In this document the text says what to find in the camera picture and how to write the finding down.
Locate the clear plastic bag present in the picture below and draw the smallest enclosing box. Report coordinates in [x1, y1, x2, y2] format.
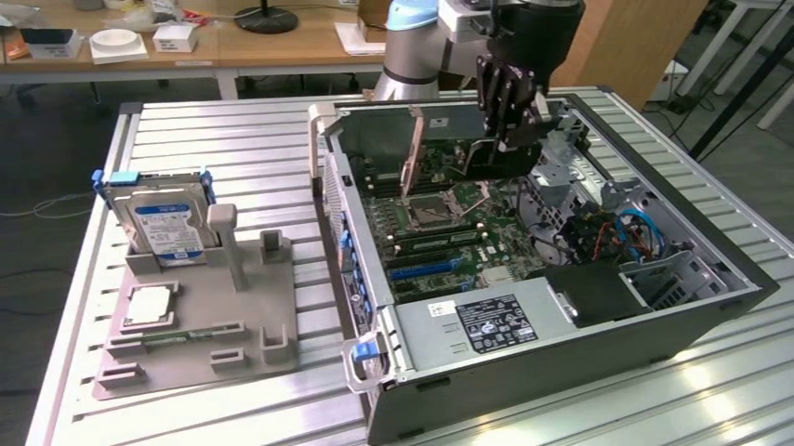
[101, 8, 187, 32]

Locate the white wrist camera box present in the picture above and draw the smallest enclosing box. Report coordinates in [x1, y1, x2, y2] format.
[438, 0, 503, 46]

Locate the cardboard box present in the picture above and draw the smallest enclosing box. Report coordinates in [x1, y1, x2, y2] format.
[356, 0, 392, 43]

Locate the orange wire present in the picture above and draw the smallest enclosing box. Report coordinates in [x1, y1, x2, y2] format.
[588, 217, 622, 261]

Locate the black round lamp base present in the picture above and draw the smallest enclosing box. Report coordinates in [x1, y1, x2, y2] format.
[233, 0, 300, 34]

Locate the small white box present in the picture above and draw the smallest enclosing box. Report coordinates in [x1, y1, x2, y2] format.
[151, 23, 200, 53]

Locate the graphics card with black fan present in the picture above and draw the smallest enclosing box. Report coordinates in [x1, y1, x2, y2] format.
[399, 102, 544, 204]

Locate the grey parts rack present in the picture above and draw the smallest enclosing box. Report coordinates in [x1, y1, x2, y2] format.
[91, 203, 300, 401]

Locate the black diagonal pole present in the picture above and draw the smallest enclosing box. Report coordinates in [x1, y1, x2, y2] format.
[691, 27, 794, 162]

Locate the installed RAM stick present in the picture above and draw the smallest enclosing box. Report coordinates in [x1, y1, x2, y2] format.
[395, 231, 480, 256]

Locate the black PC case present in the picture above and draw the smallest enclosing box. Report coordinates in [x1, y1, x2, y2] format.
[308, 92, 782, 446]

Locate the metal drive cage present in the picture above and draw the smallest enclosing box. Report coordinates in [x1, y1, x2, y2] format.
[523, 99, 627, 224]

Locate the white round container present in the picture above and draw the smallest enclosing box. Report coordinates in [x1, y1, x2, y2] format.
[88, 28, 149, 65]

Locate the silver CPU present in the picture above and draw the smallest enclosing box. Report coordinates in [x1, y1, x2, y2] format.
[123, 287, 175, 326]

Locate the CPU socket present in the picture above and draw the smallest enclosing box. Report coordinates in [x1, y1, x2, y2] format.
[400, 182, 499, 233]

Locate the wooden desk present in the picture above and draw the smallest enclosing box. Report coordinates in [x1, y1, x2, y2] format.
[0, 0, 559, 101]

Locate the metal disk bay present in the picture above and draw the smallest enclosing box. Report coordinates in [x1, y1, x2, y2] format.
[619, 245, 733, 310]

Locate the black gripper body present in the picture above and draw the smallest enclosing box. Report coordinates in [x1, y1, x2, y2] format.
[486, 0, 586, 89]

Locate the hard disk in blue caddy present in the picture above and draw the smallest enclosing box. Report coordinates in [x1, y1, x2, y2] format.
[91, 169, 217, 269]

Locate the white box with black item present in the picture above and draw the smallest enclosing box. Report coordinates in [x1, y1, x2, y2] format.
[19, 27, 84, 60]

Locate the green RAM stick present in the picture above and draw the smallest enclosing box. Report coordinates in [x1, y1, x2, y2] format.
[141, 327, 216, 346]

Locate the grey power supply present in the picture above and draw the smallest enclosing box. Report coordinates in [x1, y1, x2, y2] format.
[384, 278, 578, 373]

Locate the black wire bundle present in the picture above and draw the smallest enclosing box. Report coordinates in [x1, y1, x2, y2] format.
[507, 178, 622, 267]

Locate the blue disk wire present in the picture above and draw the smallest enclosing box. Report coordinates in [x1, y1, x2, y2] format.
[616, 208, 668, 261]

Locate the white table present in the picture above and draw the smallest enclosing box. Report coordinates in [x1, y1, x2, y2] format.
[675, 0, 794, 131]

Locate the white floor cable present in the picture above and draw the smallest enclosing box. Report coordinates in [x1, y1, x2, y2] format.
[0, 197, 95, 219]

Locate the black plastic shroud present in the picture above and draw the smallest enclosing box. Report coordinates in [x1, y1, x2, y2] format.
[544, 264, 652, 329]

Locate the green motherboard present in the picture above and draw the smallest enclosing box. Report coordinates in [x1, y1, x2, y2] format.
[350, 138, 547, 303]

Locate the wooden cabinet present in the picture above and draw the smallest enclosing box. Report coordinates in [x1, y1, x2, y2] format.
[538, 0, 709, 112]

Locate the white paper stack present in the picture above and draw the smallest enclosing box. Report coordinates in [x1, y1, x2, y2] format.
[334, 20, 390, 57]

